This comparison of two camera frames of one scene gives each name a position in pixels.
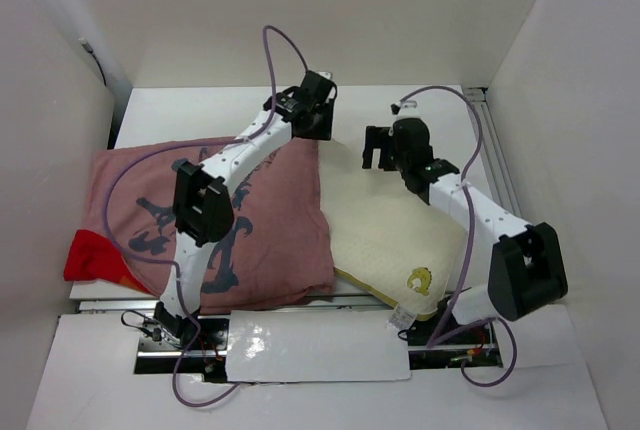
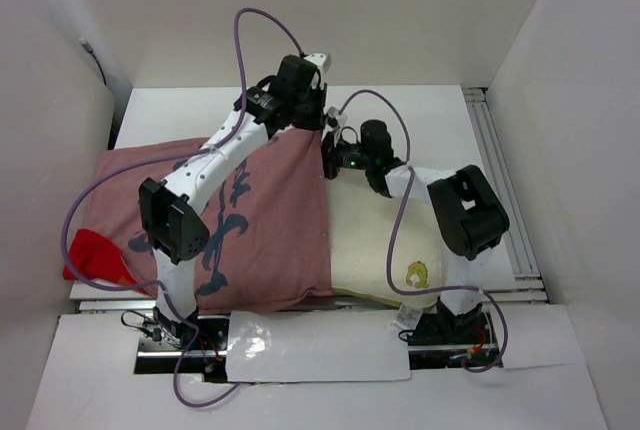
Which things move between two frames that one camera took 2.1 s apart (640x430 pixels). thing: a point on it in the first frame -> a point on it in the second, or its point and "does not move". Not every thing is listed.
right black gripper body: (400, 160) -> (338, 152)
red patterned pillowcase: (278, 246) does not move
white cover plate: (315, 345) does not move
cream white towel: (390, 248) does not move
